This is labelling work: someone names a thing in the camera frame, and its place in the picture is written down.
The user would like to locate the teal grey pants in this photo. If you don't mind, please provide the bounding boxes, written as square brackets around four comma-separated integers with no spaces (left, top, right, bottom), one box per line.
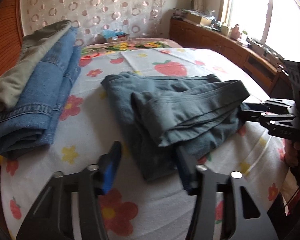
[101,72,250,181]

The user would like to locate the person's right hand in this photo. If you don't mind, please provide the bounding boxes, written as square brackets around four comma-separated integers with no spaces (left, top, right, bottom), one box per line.
[285,139,300,167]

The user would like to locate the long wooden cabinet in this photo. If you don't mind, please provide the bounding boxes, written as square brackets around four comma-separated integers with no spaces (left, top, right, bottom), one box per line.
[169,18,292,97]

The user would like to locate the pink bottle on cabinet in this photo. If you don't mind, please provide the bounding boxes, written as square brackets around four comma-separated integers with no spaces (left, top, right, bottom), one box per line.
[230,24,241,40]

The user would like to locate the folded blue jeans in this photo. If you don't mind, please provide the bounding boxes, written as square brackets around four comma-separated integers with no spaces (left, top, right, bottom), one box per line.
[0,26,81,159]

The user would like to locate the cardboard box on cabinet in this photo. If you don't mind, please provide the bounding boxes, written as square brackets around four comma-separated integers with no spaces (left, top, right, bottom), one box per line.
[187,12,212,25]

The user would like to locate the folded olive green garment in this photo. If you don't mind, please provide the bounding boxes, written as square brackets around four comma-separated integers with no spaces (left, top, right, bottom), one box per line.
[0,20,72,112]

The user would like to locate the pink circle pattern curtain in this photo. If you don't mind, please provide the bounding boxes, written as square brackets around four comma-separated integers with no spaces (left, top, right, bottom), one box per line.
[20,0,166,46]

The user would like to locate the box with blue cloth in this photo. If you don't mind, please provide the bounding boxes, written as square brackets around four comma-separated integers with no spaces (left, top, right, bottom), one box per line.
[102,30,129,43]

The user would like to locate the pink floral blanket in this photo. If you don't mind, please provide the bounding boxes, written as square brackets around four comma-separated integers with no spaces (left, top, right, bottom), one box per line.
[81,38,182,56]

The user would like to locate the wooden headboard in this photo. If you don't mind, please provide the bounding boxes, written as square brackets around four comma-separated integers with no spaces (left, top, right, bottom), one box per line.
[0,0,24,76]

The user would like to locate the window with white frame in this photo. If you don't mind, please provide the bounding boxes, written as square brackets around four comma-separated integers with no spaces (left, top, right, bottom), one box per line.
[222,0,300,60]

